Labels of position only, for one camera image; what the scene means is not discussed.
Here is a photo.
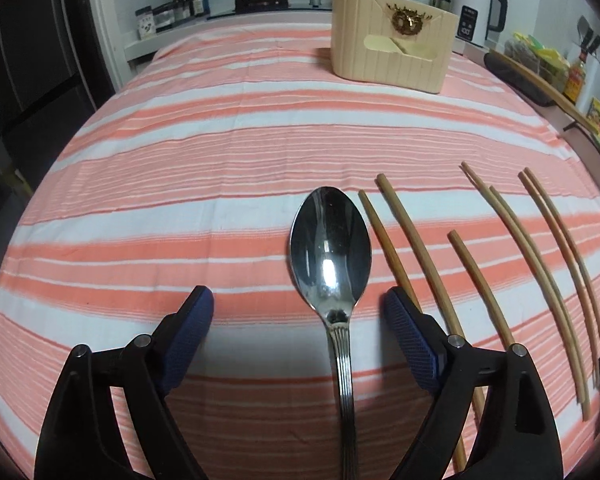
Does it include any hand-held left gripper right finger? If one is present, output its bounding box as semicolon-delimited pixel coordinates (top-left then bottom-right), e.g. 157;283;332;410
383;286;564;480

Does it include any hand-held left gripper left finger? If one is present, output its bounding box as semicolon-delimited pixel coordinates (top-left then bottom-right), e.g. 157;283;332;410
34;285;215;480

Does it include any set of wooden chopsticks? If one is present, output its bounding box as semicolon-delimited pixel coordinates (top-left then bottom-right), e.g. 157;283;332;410
358;161;600;473

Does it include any silver metal spoon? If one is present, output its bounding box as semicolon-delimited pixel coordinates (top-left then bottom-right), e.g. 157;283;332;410
290;186;372;480

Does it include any beige ribbed utensil holder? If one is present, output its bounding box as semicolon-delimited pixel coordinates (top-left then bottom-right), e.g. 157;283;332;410
330;0;455;95

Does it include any orange white striped tablecloth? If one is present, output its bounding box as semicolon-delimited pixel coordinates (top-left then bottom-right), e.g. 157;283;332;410
0;22;600;480

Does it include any wooden cutting board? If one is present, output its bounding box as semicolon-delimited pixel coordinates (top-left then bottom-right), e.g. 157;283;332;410
494;52;595;131

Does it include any brown sauce bottle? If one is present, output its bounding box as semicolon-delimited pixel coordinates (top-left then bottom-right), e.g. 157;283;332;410
564;57;587;104

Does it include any black tray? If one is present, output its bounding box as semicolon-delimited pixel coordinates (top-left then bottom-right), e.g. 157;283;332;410
484;52;555;107

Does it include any bag of snack packets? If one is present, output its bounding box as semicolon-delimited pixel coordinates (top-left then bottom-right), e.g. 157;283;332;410
504;32;571;91

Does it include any white knife holder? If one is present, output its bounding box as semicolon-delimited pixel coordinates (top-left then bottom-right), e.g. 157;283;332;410
567;40;600;68

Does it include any dark refrigerator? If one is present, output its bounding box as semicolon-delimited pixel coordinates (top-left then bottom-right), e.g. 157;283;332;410
0;0;118;196

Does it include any row of seasoning bottles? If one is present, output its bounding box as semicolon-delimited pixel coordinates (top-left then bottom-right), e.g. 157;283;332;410
135;0;211;41

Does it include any white electric kettle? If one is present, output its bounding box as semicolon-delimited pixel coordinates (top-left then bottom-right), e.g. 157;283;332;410
454;0;508;47

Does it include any black gas cooktop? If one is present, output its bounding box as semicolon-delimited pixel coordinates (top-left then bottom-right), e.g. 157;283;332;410
207;0;337;20

